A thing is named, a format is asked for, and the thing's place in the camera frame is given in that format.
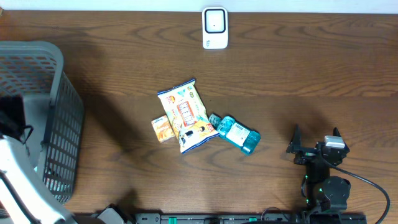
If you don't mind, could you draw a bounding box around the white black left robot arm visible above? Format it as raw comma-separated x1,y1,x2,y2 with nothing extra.
1,96,133,224

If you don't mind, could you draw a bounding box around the grey plastic shopping basket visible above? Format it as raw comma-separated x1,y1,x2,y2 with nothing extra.
1,41,85,204

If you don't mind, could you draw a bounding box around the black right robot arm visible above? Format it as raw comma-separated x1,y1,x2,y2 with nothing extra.
286,126,351,213

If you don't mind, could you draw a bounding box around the orange small carton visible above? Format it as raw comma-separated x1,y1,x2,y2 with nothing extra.
151,115,175,142

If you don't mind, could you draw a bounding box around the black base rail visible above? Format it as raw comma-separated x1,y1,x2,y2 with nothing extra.
74,212,368,224

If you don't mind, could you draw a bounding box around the black right camera cable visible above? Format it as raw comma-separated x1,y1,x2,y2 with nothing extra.
317,146,391,224

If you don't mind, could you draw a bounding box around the yellow snack bag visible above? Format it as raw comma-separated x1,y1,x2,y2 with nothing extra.
157,78,219,154

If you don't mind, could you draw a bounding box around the blue mouthwash bottle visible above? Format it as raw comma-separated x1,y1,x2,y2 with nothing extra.
209,114,261,155

